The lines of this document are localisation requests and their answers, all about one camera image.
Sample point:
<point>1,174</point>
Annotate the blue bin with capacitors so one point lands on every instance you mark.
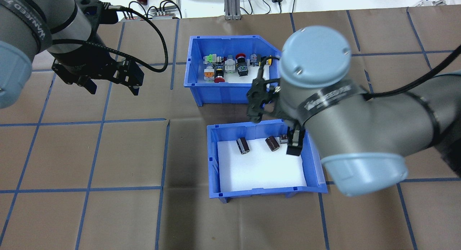
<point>259,196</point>

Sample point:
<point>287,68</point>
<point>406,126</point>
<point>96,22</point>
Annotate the green white push button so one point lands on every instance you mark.
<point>210,58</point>

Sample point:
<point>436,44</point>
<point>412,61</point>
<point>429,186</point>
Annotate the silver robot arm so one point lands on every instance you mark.
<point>32,23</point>
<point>378,124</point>

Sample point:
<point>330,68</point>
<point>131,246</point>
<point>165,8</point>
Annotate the blue bin with buttons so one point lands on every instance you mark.
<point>223,95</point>

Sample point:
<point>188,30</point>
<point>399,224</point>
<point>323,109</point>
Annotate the black button with red cap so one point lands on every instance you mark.
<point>219,74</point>

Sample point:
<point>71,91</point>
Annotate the dark cylindrical capacitor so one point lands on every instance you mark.
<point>272,143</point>
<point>243,145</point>

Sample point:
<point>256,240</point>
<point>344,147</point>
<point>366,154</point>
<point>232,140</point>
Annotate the yellow push button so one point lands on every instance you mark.
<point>256,59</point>

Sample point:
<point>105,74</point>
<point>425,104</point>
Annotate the black green contact block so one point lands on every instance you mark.
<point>242,70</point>

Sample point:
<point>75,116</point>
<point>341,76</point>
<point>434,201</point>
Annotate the grey usb adapter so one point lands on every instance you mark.
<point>129,18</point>
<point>159,16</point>

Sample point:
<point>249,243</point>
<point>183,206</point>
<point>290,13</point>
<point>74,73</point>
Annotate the aluminium profile post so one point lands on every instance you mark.
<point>232,5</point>

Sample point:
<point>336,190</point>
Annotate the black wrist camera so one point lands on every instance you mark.
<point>259,98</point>
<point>90,8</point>

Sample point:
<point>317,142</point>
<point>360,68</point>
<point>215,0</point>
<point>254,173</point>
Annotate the grey selector switch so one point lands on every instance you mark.
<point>230,64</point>

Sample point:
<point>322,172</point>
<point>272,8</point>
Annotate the white foam bin liner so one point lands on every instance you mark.
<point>252,76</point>
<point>259,170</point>

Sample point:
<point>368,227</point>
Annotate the small black electronic component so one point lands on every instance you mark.
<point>283,138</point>

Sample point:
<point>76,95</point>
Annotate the red mushroom stop button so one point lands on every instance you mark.
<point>240,58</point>

